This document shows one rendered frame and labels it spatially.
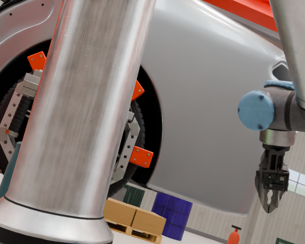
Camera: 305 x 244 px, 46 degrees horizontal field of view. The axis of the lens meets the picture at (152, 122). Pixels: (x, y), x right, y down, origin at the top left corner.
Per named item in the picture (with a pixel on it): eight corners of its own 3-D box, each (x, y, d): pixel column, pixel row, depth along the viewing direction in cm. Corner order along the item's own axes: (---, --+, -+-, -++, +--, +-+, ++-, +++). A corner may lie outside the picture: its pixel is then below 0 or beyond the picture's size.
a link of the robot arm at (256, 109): (283, 93, 76) (302, 86, 86) (233, 90, 84) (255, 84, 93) (281, 136, 78) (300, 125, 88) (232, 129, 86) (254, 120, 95)
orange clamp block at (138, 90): (126, 105, 164) (142, 94, 166) (128, 102, 156) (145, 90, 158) (117, 92, 164) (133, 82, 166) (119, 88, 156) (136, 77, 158)
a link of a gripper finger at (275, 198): (269, 220, 100) (272, 189, 98) (267, 210, 105) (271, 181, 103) (281, 222, 99) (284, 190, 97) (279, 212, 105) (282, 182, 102)
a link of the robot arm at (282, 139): (259, 121, 102) (296, 124, 100) (258, 138, 103) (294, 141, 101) (261, 129, 93) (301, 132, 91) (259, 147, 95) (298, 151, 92)
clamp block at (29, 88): (37, 102, 137) (42, 89, 138) (34, 97, 128) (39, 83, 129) (24, 97, 136) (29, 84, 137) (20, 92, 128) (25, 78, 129)
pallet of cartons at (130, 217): (144, 233, 649) (152, 211, 656) (164, 246, 571) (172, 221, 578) (83, 215, 609) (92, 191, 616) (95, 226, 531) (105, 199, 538)
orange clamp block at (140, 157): (127, 161, 161) (145, 168, 162) (129, 160, 153) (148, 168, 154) (132, 146, 162) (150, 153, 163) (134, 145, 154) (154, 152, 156)
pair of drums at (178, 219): (171, 233, 831) (182, 199, 846) (184, 243, 724) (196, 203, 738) (144, 224, 822) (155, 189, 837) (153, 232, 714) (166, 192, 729)
